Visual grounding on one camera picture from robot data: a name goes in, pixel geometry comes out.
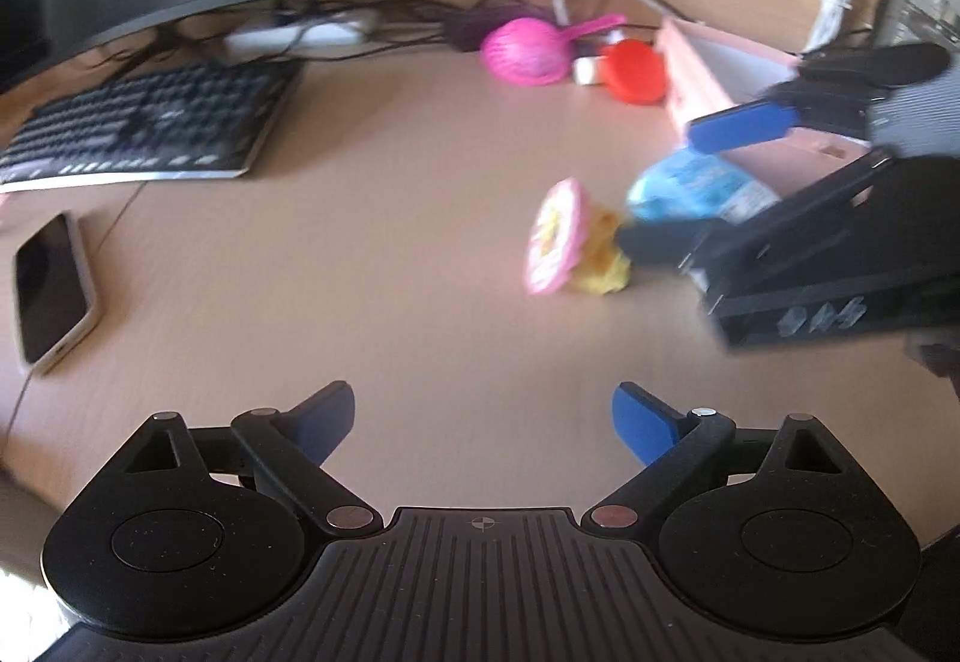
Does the blue snack packet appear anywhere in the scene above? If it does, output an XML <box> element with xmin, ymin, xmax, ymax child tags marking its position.
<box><xmin>625</xmin><ymin>147</ymin><xmax>782</xmax><ymax>228</ymax></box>

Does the black keyboard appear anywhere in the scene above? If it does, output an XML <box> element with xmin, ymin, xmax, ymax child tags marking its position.
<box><xmin>0</xmin><ymin>59</ymin><xmax>308</xmax><ymax>194</ymax></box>

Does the wooden desktop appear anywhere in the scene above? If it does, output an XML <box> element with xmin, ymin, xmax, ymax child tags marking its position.
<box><xmin>0</xmin><ymin>0</ymin><xmax>960</xmax><ymax>588</ymax></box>

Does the tangle of black cables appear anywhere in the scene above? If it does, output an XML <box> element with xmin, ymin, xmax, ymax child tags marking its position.
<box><xmin>97</xmin><ymin>0</ymin><xmax>635</xmax><ymax>70</ymax></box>

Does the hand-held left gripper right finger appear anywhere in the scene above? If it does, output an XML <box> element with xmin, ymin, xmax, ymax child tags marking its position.
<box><xmin>583</xmin><ymin>381</ymin><xmax>852</xmax><ymax>535</ymax></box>

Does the white power strip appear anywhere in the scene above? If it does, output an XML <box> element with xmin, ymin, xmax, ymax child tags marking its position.
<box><xmin>223</xmin><ymin>9</ymin><xmax>380</xmax><ymax>60</ymax></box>

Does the smartphone in pale case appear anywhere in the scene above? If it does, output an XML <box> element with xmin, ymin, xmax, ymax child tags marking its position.
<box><xmin>13</xmin><ymin>210</ymin><xmax>101</xmax><ymax>376</ymax></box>

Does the pink plastic strainer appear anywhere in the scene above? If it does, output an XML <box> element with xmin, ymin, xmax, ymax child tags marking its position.
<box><xmin>480</xmin><ymin>13</ymin><xmax>627</xmax><ymax>88</ymax></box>

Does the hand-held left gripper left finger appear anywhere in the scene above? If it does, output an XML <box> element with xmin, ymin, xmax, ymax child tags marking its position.
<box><xmin>112</xmin><ymin>380</ymin><xmax>380</xmax><ymax>537</ymax></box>

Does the red plastic cup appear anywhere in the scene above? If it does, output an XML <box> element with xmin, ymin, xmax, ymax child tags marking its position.
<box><xmin>600</xmin><ymin>39</ymin><xmax>669</xmax><ymax>107</ymax></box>

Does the black power adapter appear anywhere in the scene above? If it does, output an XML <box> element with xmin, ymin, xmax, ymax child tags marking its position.
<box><xmin>446</xmin><ymin>2</ymin><xmax>520</xmax><ymax>54</ymax></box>

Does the pink and yellow flower toy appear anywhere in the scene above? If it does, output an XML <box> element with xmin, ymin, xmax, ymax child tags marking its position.
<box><xmin>523</xmin><ymin>177</ymin><xmax>633</xmax><ymax>298</ymax></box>

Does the pink storage box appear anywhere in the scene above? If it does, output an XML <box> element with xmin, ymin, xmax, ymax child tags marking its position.
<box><xmin>656</xmin><ymin>17</ymin><xmax>875</xmax><ymax>199</ymax></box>

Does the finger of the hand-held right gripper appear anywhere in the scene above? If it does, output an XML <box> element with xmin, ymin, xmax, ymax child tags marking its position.
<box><xmin>615</xmin><ymin>150</ymin><xmax>899</xmax><ymax>293</ymax></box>
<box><xmin>686</xmin><ymin>43</ymin><xmax>950</xmax><ymax>154</ymax></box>

